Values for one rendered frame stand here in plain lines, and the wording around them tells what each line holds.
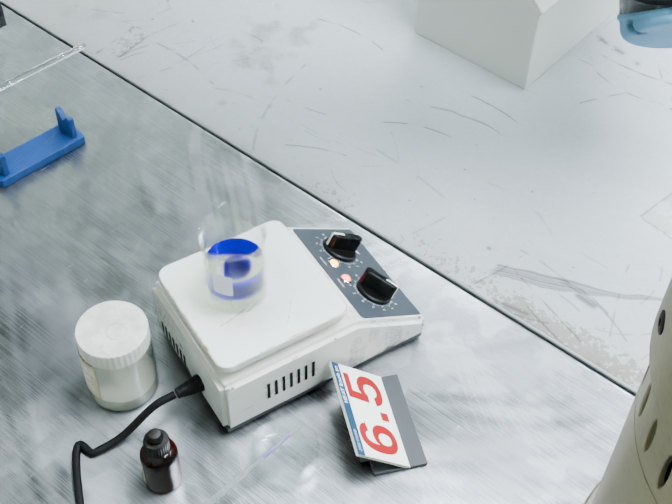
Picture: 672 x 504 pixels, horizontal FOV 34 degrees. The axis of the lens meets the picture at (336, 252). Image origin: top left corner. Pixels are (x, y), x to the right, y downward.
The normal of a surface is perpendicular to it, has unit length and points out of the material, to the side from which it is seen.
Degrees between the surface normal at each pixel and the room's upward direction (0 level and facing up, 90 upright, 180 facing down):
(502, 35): 90
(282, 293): 0
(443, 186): 0
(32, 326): 0
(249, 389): 90
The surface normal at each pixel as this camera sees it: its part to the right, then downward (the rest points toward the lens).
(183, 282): 0.02, -0.65
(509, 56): -0.65, 0.57
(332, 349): 0.53, 0.65
